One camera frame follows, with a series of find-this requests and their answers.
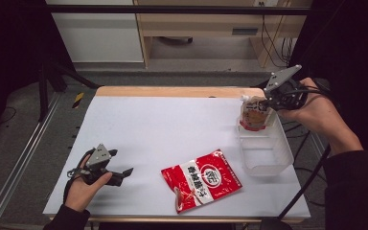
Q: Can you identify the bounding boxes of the hand-held gripper cable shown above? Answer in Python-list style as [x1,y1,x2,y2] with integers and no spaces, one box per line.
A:
[62,148,95,205]
[277,78,343,222]

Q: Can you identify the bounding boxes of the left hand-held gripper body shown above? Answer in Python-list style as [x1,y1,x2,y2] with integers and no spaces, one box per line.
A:
[76,143,116,187]

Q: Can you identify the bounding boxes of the black looped floor cable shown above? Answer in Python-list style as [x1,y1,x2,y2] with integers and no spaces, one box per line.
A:
[291,127,329,207]

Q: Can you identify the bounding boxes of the black horizontal frame bar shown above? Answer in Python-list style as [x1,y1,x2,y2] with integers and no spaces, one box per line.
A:
[44,4,312,16]

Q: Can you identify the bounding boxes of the black hanging cables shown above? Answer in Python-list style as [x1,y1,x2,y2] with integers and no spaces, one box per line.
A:
[260,1,298,69]

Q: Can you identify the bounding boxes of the right hand-held gripper cable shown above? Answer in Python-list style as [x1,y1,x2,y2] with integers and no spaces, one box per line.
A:
[277,78,343,222]

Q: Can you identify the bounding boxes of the person's left hand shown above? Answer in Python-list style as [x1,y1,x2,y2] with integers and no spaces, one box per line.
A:
[64,154,113,214]

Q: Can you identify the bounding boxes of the red and white packet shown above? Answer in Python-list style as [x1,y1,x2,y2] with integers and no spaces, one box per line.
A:
[160,149,243,215]

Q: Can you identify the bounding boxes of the left hand-held gripper cable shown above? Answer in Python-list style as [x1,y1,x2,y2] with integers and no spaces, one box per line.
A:
[62,148,95,205]

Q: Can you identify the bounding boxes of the aluminium rail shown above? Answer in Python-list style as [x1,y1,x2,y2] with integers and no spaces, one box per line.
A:
[0,92,61,230]
[308,130,330,161]

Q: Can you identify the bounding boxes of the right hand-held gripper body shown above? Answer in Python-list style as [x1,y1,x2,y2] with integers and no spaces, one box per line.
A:
[263,64,310,112]

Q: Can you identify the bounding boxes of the white sheet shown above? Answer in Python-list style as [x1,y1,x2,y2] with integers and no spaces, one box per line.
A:
[42,95,311,219]

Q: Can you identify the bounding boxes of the translucent plastic container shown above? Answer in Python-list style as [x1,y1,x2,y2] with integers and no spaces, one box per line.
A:
[236,107,295,177]

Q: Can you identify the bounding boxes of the small beige spout pouch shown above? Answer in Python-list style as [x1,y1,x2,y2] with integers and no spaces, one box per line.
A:
[239,94,277,132]

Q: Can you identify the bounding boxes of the grey drawer handle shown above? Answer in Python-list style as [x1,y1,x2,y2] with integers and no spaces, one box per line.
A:
[231,28,259,36]

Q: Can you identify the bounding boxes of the dark rounded object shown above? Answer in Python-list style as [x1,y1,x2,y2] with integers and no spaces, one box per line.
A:
[258,218,294,230]

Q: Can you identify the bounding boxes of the wooden desk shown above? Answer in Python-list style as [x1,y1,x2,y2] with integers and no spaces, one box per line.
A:
[133,0,313,69]

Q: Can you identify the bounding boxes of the person's right hand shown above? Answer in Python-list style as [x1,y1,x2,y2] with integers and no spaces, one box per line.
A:
[276,77,347,142]

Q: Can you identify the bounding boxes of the white cabinet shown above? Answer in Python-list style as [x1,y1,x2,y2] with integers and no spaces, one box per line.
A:
[46,0,145,63]

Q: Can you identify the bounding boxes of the dark curtain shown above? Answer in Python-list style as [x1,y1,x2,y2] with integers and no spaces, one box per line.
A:
[290,0,368,193]
[0,0,75,151]

